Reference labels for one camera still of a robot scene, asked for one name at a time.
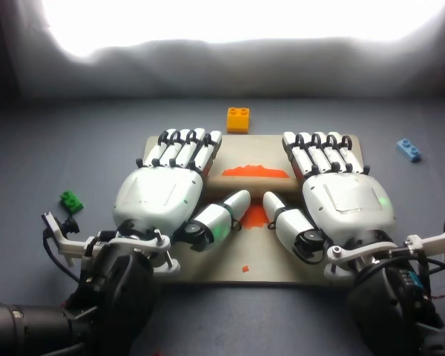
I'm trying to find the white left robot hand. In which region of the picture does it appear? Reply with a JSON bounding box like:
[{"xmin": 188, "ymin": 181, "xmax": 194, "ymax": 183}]
[{"xmin": 112, "ymin": 128, "xmax": 252, "ymax": 254}]

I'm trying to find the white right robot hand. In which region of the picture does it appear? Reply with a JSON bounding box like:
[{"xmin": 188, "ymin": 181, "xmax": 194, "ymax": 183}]
[{"xmin": 262, "ymin": 130, "xmax": 398, "ymax": 266}]

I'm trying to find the blue toy block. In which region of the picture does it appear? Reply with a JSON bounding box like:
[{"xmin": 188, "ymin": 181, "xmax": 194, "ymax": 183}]
[{"xmin": 395, "ymin": 137, "xmax": 423, "ymax": 163}]

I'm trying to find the green toy block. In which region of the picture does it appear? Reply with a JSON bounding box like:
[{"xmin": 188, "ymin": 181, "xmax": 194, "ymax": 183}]
[{"xmin": 59, "ymin": 190, "xmax": 84, "ymax": 215}]

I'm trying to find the light wooden board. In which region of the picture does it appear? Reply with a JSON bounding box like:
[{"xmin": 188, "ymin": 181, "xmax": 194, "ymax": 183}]
[{"xmin": 142, "ymin": 133, "xmax": 365, "ymax": 286}]

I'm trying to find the orange play dough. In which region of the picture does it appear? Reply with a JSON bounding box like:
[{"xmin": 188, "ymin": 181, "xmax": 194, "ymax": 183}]
[{"xmin": 221, "ymin": 164, "xmax": 289, "ymax": 230}]

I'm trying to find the yellow toy block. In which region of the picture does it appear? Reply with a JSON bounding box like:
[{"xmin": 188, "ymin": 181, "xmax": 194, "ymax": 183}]
[{"xmin": 225, "ymin": 106, "xmax": 251, "ymax": 134}]

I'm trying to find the grey table cloth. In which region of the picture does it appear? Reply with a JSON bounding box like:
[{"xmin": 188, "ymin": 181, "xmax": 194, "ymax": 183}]
[{"xmin": 0, "ymin": 36, "xmax": 445, "ymax": 356}]

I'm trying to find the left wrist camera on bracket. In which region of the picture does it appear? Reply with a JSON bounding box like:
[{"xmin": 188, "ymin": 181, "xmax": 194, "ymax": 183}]
[{"xmin": 41, "ymin": 211, "xmax": 81, "ymax": 257}]

